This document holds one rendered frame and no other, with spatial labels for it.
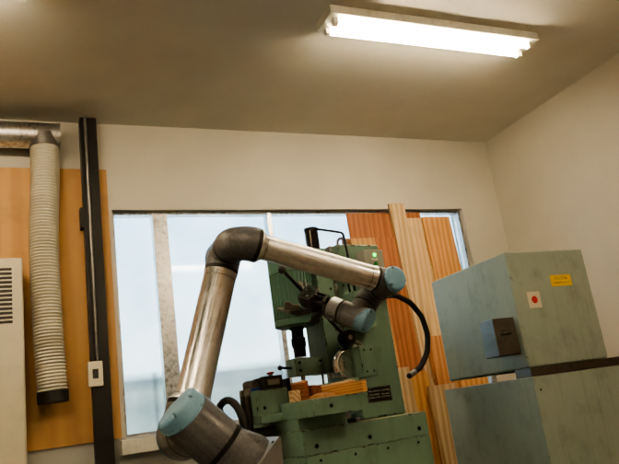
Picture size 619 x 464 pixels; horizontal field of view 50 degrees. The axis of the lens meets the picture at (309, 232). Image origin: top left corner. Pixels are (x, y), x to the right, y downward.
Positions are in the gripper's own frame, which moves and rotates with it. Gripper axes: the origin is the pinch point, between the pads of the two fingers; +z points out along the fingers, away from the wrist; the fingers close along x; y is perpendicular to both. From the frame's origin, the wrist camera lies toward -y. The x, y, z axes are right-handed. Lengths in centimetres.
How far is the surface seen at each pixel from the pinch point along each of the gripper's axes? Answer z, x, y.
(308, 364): -10.2, 9.9, -25.5
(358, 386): -41.6, 19.3, -9.0
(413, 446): -55, 12, -50
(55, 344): 133, 40, -54
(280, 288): 7.8, -4.7, -3.6
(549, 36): -27, -227, -2
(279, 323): 3.5, 5.4, -12.2
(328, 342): -13.0, -1.7, -23.5
